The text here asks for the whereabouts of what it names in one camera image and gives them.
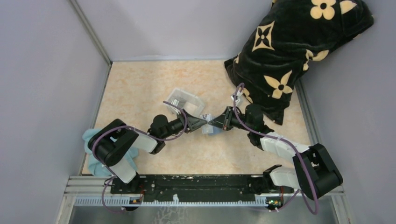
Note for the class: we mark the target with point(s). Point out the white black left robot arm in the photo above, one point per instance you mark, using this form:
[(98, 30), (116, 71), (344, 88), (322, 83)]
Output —
[(111, 144)]

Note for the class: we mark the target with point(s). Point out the aluminium frame rail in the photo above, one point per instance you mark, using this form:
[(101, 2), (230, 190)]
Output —
[(88, 200)]

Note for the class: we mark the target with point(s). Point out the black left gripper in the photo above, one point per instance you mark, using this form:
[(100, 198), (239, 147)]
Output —
[(195, 122)]

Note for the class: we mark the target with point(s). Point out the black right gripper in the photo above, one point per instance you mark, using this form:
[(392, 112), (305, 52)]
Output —
[(224, 120)]

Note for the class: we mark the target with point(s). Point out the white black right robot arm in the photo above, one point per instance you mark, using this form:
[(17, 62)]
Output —
[(314, 171)]

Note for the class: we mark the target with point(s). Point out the white plastic card box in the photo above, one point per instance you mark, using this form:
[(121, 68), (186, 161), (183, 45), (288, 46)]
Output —
[(191, 103)]

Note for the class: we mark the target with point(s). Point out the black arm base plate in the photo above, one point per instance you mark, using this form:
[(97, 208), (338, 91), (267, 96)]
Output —
[(255, 184)]

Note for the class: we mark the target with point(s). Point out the light blue cloth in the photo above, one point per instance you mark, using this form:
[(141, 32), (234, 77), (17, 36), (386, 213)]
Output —
[(95, 162)]

